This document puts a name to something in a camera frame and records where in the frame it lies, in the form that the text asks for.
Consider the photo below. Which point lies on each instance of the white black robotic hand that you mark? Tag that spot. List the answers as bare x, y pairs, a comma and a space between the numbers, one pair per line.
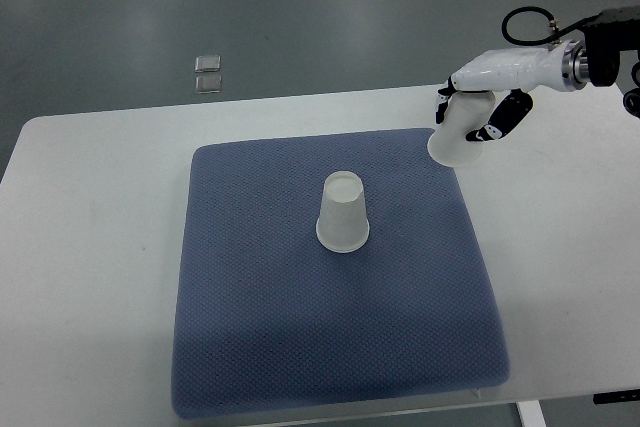
515, 71

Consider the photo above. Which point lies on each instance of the white paper cup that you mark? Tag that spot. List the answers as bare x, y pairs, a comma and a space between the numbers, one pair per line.
465, 112
342, 225

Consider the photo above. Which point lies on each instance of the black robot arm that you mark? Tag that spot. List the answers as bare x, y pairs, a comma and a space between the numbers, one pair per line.
596, 59

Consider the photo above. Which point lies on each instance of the upper clear floor plate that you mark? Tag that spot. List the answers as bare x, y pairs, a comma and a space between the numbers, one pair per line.
207, 63

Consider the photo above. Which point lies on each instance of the white table leg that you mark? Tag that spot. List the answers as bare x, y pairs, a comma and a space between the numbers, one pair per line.
530, 414

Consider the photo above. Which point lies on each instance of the blue fabric cushion mat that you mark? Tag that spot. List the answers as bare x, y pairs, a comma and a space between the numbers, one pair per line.
267, 318

